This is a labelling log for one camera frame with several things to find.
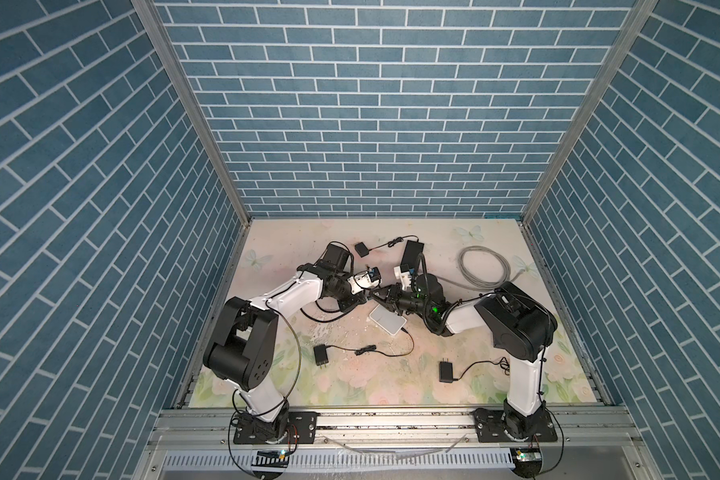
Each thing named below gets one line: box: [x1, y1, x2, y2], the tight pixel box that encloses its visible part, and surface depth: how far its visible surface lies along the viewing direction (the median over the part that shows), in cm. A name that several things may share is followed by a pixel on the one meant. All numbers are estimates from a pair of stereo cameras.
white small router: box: [369, 304, 408, 335], surface depth 92 cm
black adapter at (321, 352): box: [313, 327, 415, 368], surface depth 88 cm
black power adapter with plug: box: [439, 356, 510, 383], surface depth 84 cm
